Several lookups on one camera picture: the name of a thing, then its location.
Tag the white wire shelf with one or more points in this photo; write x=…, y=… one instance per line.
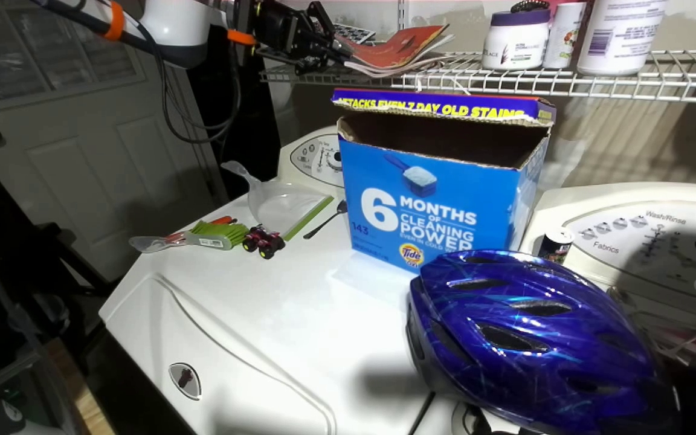
x=668, y=75

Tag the white washing machine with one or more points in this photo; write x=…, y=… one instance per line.
x=310, y=341

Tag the orange blue detergent box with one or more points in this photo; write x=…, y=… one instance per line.
x=429, y=172

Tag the pink topped small bottle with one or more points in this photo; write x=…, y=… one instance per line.
x=563, y=30

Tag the green toy block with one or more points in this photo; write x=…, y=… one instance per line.
x=219, y=235

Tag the white jar purple lid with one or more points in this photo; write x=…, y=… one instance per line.
x=516, y=40

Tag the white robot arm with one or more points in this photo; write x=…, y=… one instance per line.
x=179, y=30

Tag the white dryer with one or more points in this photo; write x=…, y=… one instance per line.
x=637, y=239

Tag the blue bicycle helmet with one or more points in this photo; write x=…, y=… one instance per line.
x=535, y=345

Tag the small dark toy car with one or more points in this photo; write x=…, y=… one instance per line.
x=267, y=244

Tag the white bottle purple label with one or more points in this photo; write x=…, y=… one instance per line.
x=620, y=34

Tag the orange toy piece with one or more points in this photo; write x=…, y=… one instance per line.
x=222, y=220

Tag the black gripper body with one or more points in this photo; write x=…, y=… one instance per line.
x=296, y=34

